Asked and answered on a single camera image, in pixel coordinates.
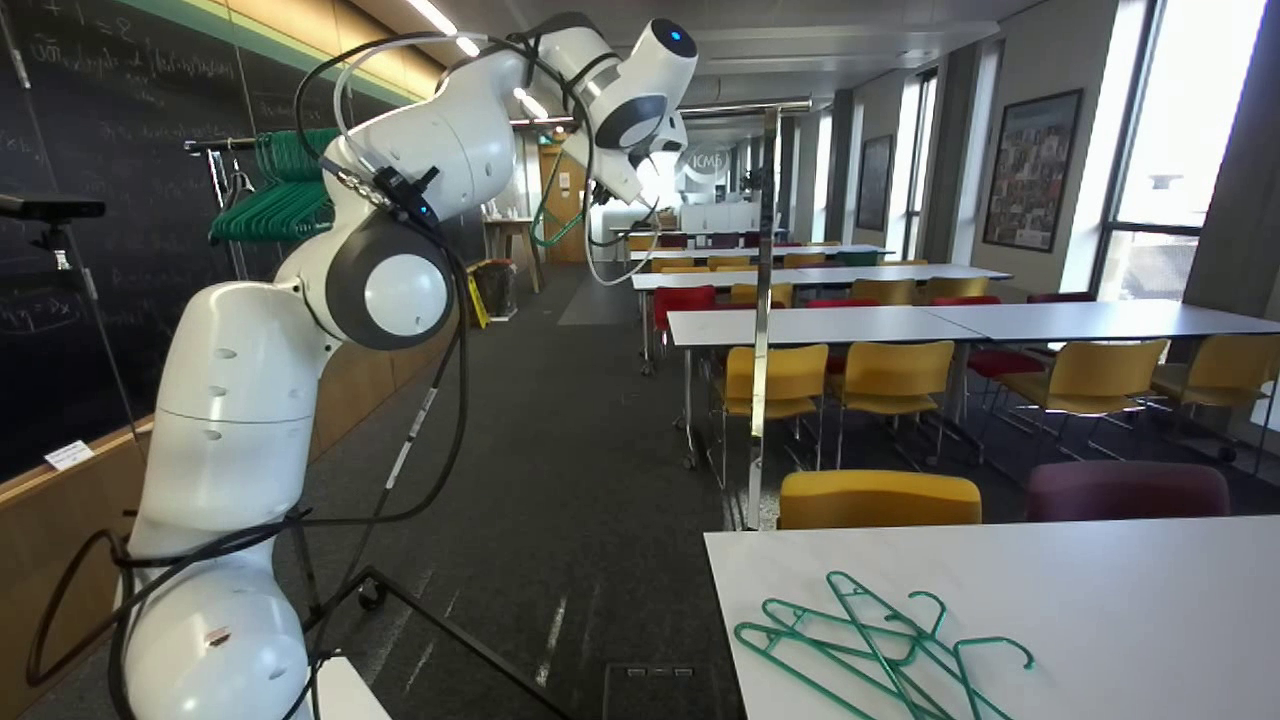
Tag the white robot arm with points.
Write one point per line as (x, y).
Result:
(208, 635)

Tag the yellow chair near table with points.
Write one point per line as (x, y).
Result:
(877, 497)

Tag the white long table row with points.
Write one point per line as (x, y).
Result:
(956, 322)

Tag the green hangers pile on table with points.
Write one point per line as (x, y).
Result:
(873, 656)

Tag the maroon chair near table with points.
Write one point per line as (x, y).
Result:
(1122, 490)

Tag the white front table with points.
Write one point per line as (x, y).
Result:
(1126, 619)

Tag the green hangers on rail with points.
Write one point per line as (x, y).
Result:
(291, 206)

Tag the framed wall picture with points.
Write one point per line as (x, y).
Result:
(1028, 170)

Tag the black camera on tripod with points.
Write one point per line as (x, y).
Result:
(52, 215)

